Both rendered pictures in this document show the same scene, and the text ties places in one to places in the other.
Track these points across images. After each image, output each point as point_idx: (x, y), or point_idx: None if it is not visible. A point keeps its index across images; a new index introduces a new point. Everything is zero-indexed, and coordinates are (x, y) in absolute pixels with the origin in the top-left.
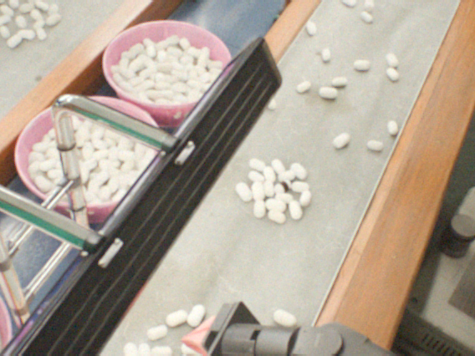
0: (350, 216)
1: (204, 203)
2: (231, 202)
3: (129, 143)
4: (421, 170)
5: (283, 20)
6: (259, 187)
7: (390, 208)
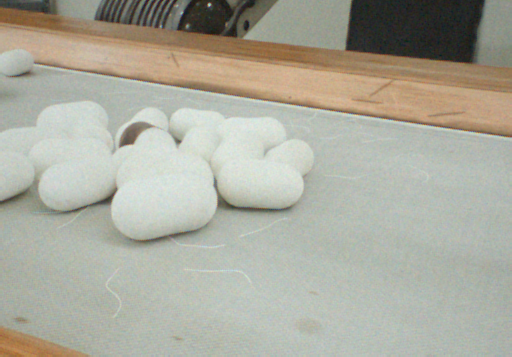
0: (247, 107)
1: (224, 355)
2: (211, 263)
3: None
4: (128, 33)
5: None
6: (163, 154)
7: (241, 53)
